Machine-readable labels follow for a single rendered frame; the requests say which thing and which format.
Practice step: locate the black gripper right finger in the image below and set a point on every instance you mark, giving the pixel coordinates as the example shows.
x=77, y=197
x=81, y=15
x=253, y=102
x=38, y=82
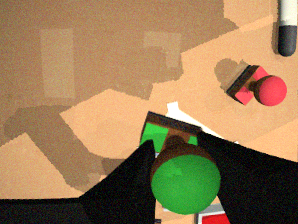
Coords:
x=255, y=187

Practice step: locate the white marker pen with black cap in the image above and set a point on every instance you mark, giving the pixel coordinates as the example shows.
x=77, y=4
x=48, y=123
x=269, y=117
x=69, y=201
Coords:
x=287, y=33

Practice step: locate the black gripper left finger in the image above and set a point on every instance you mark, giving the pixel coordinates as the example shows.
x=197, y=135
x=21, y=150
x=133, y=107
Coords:
x=124, y=197

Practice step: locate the red hand stamp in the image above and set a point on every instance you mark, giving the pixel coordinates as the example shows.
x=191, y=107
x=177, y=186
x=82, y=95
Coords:
x=254, y=82

